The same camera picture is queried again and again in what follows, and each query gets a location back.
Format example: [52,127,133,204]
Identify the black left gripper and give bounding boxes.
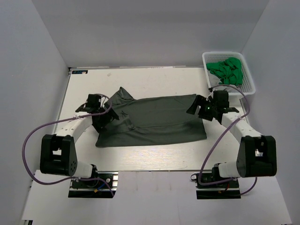
[93,102,119,133]

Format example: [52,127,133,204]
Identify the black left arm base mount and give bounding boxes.
[68,172,119,199]

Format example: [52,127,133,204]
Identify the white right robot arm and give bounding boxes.
[187,90,277,187]

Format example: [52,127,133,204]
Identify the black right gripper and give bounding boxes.
[187,95,218,121]

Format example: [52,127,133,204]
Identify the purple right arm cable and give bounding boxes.
[198,84,258,196]

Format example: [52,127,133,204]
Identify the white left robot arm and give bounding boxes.
[40,94,119,187]

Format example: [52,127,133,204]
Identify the dark grey t-shirt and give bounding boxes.
[95,87,207,148]

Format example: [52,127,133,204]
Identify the blue label sticker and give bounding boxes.
[72,70,88,75]

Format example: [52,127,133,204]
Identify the light grey t-shirt in basket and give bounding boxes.
[208,73,236,92]

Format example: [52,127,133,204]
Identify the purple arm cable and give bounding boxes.
[198,84,258,196]
[22,93,115,197]

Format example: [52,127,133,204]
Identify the white plastic mesh basket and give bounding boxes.
[202,52,256,95]

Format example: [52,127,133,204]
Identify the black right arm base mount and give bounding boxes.
[190,173,241,200]

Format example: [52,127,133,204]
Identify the green t-shirt in basket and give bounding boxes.
[206,57,243,86]

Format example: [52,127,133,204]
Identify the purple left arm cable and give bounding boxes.
[22,93,115,197]

